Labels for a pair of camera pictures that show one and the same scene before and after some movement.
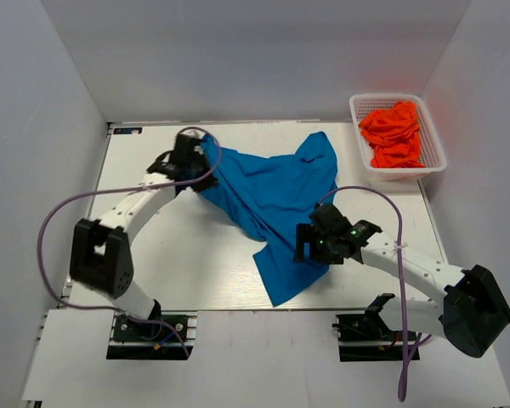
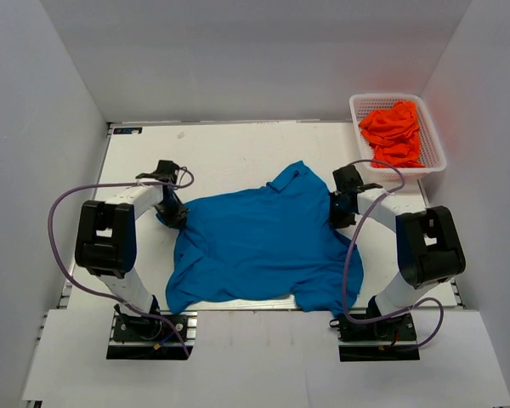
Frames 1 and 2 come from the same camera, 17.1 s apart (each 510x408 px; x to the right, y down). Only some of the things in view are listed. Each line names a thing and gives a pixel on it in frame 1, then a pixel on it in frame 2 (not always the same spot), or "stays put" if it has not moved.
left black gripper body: (201, 168) -> (172, 211)
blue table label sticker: (127, 130) stays put
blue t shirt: (268, 196) -> (273, 243)
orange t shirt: (394, 135) stays put
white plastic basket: (397, 138) stays put
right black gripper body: (324, 251) -> (338, 216)
